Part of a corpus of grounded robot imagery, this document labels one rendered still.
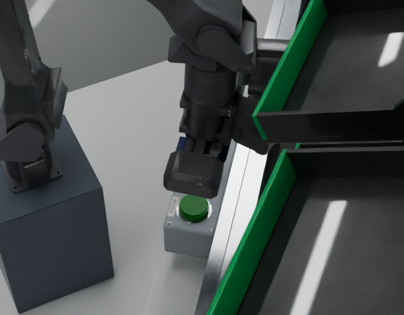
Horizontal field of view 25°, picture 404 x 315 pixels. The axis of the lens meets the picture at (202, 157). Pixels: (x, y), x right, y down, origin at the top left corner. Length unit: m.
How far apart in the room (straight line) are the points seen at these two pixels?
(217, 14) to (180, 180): 0.20
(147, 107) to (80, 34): 1.45
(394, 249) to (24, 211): 0.69
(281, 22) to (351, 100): 0.93
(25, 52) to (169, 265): 0.44
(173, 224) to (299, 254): 0.71
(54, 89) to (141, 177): 0.39
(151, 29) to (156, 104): 1.44
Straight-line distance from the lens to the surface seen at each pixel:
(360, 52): 0.60
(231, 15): 0.92
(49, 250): 1.18
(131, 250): 1.31
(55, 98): 1.03
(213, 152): 1.04
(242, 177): 1.26
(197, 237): 1.21
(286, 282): 0.49
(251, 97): 1.05
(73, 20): 2.97
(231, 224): 1.21
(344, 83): 0.58
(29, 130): 1.04
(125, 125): 1.46
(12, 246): 1.15
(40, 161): 1.10
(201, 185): 1.00
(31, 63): 1.00
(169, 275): 1.28
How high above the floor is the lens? 1.93
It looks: 50 degrees down
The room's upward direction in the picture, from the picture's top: straight up
